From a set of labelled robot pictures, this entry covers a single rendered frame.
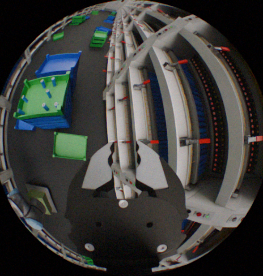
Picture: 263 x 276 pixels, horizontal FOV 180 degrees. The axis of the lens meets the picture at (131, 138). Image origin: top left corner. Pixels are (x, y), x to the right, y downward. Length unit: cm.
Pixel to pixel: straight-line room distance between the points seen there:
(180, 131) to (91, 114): 76
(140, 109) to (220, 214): 52
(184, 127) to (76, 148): 78
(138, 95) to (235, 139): 42
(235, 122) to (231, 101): 5
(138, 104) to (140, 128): 12
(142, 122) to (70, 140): 63
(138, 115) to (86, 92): 67
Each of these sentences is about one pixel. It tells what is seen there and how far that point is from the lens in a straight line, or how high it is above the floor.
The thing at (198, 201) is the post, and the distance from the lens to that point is 31.
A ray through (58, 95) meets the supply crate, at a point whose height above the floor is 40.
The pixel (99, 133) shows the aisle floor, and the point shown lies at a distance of 85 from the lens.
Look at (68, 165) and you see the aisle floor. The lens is 86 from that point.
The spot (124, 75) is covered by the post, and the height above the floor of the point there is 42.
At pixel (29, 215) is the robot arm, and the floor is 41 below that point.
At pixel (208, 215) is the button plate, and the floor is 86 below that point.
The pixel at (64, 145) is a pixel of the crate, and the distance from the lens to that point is 84.
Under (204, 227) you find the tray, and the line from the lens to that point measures 41.
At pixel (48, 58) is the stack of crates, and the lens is 86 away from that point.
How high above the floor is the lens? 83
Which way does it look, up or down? 57 degrees down
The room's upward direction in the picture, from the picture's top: 86 degrees clockwise
